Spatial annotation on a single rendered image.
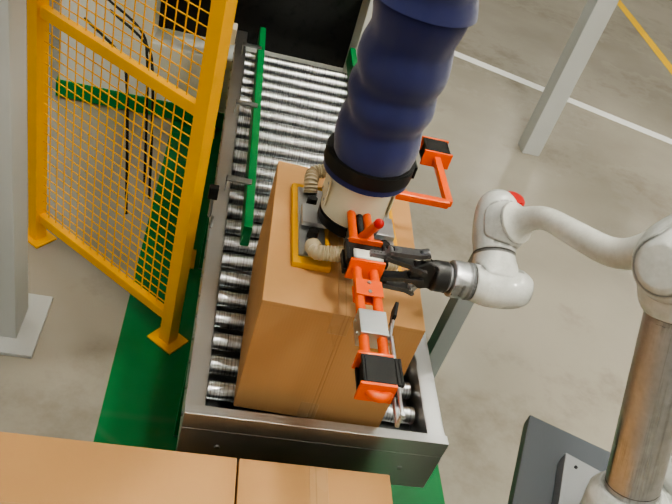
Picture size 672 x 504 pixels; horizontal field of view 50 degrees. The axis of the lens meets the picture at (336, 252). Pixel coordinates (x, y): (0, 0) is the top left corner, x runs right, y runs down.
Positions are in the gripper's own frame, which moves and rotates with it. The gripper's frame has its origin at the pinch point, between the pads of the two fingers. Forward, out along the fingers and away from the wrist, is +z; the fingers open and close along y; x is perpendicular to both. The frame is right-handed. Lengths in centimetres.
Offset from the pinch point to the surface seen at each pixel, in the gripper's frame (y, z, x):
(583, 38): 26, -162, 270
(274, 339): 25.1, 15.6, -4.4
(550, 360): 107, -126, 86
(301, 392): 42.5, 4.7, -5.0
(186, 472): 53, 31, -25
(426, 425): 48, -32, -6
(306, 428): 47.0, 2.3, -12.7
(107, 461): 54, 49, -24
